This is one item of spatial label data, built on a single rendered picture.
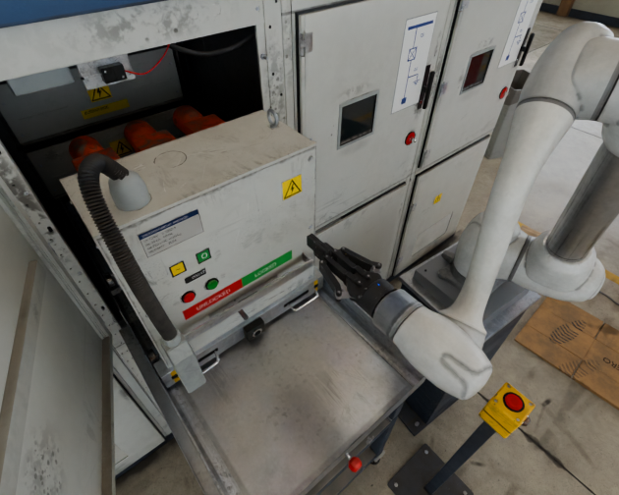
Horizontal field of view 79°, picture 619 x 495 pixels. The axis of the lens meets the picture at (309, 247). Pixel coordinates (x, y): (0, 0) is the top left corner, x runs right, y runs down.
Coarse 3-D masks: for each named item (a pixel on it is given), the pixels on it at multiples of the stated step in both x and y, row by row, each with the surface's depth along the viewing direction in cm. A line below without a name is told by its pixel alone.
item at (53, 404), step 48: (0, 240) 71; (0, 288) 67; (48, 288) 86; (0, 336) 63; (48, 336) 80; (96, 336) 108; (0, 384) 60; (48, 384) 74; (96, 384) 98; (0, 432) 56; (48, 432) 69; (96, 432) 90; (0, 480) 51; (48, 480) 65; (96, 480) 83
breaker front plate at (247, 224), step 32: (288, 160) 82; (224, 192) 75; (256, 192) 81; (160, 224) 70; (224, 224) 80; (256, 224) 87; (288, 224) 94; (160, 256) 74; (192, 256) 79; (224, 256) 86; (256, 256) 94; (128, 288) 73; (160, 288) 79; (192, 288) 85; (256, 288) 100; (288, 288) 111; (192, 320) 91; (224, 320) 100; (160, 352) 90
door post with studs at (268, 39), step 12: (264, 0) 86; (276, 0) 87; (264, 12) 87; (276, 12) 89; (264, 24) 89; (276, 24) 91; (264, 36) 91; (276, 36) 92; (264, 48) 93; (276, 48) 94; (264, 60) 94; (276, 60) 96; (264, 72) 96; (276, 72) 98; (264, 84) 98; (276, 84) 100; (264, 96) 101; (276, 96) 102; (264, 108) 103; (276, 108) 105
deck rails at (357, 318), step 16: (336, 304) 119; (352, 304) 113; (352, 320) 115; (368, 320) 110; (144, 336) 111; (368, 336) 111; (384, 336) 107; (144, 352) 103; (384, 352) 108; (400, 352) 104; (400, 368) 104; (160, 384) 101; (176, 384) 101; (416, 384) 101; (176, 400) 98; (192, 416) 95; (192, 432) 92; (208, 448) 90; (208, 464) 87; (224, 464) 87; (224, 480) 85
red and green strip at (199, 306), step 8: (280, 256) 100; (288, 256) 102; (272, 264) 100; (280, 264) 102; (256, 272) 97; (264, 272) 99; (240, 280) 94; (248, 280) 97; (224, 288) 92; (232, 288) 94; (240, 288) 96; (216, 296) 92; (224, 296) 94; (200, 304) 90; (208, 304) 92; (184, 312) 88; (192, 312) 90
